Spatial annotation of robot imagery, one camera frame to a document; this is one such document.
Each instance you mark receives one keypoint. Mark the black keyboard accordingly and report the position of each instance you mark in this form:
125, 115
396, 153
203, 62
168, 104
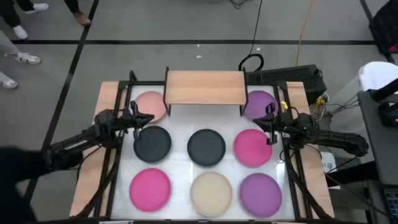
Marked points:
392, 202

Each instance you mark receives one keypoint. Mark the white chair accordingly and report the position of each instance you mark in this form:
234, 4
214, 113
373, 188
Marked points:
377, 74

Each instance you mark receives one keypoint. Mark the person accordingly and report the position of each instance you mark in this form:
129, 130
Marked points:
81, 18
20, 31
28, 58

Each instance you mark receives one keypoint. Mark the yellow plug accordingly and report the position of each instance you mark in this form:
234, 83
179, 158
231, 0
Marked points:
319, 102

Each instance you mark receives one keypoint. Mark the black chair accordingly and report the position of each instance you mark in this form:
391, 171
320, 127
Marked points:
384, 28

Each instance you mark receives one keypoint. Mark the white paper label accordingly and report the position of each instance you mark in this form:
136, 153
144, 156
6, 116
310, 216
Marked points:
329, 161

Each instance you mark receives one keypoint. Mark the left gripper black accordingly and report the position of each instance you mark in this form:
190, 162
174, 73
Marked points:
129, 118

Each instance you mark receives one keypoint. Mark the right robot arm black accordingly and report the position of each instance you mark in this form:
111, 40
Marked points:
339, 140

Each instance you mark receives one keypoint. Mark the beige plate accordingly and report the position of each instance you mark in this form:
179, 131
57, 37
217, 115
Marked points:
211, 194

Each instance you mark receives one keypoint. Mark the dark grey plate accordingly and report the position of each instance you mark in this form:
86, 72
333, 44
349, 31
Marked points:
152, 144
206, 147

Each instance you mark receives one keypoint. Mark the light pink plate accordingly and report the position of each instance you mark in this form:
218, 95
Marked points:
156, 102

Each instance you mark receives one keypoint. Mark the black computer box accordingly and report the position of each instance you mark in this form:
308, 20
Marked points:
289, 76

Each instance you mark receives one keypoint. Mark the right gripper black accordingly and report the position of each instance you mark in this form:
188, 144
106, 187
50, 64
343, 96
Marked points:
273, 123

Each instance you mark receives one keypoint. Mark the magenta plate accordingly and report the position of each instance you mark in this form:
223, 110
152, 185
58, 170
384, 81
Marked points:
252, 148
150, 189

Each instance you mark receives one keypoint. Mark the black device on desk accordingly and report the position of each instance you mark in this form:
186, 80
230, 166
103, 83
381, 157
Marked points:
388, 112

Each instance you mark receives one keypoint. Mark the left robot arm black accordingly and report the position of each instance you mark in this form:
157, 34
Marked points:
74, 144

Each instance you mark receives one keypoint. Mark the yellow tag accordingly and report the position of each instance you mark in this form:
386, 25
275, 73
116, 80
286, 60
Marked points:
284, 104

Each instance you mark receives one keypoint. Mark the black metal table frame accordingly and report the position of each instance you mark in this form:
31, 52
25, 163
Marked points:
119, 90

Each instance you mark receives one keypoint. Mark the grey desk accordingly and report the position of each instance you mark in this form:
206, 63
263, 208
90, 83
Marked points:
377, 146

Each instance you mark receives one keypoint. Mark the purple plate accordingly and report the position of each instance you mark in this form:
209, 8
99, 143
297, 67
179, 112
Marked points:
260, 195
256, 104

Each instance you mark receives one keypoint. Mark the wooden shelf black metal frame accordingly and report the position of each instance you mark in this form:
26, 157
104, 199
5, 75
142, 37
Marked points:
205, 87

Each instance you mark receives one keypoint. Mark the white table mat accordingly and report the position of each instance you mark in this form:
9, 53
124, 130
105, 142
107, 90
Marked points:
182, 168

